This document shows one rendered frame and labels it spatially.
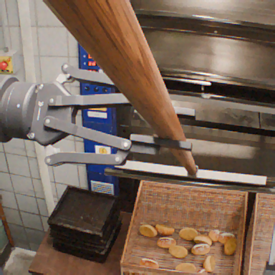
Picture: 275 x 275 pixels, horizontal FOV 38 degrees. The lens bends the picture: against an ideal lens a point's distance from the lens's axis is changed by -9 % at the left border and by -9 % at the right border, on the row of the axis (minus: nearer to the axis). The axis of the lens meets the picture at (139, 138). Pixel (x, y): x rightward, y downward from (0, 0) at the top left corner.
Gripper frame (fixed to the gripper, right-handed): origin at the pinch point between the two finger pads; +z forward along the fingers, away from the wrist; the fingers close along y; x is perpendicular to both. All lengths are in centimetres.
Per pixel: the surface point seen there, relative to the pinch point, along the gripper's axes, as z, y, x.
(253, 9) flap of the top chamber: 19, -66, -103
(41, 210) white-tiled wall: -88, 33, -192
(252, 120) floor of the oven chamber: 26, -30, -152
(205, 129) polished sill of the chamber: 3, -21, -143
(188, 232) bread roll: 2, 28, -167
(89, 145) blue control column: -51, -8, -152
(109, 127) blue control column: -41, -17, -144
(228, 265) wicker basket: 25, 43, -159
